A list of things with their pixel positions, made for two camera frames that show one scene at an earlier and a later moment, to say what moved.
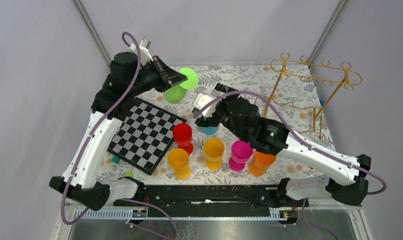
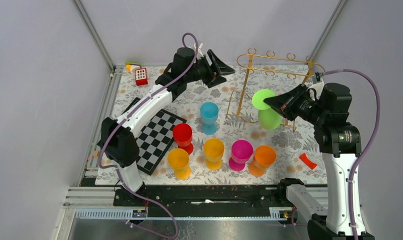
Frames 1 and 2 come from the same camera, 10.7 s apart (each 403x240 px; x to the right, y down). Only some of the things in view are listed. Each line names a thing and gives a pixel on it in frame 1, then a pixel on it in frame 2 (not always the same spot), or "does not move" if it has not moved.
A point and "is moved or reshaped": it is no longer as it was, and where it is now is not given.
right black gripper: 211,120 to 285,102
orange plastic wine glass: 261,161 does not move
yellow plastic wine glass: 178,159 does not move
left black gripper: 168,77 to 215,71
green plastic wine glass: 176,93 is moved or reshaped
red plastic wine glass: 182,134 does not move
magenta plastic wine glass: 241,153 does not move
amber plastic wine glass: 214,149 does not move
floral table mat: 285,95 does not move
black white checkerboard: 144,136 does not move
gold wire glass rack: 309,84 is moved or reshaped
